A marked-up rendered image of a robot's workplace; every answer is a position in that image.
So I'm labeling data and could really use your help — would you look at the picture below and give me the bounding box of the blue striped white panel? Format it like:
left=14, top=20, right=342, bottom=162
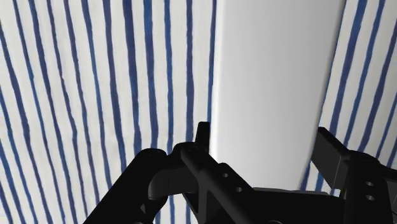
left=0, top=0, right=397, bottom=224

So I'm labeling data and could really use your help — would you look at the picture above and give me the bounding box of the white tall cylinder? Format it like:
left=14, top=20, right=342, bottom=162
left=209, top=0, right=347, bottom=191

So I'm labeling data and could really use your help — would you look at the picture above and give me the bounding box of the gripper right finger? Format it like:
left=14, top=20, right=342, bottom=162
left=310, top=126, right=397, bottom=224

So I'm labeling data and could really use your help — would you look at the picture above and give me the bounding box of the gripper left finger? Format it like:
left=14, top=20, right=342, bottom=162
left=83, top=121, right=259, bottom=224

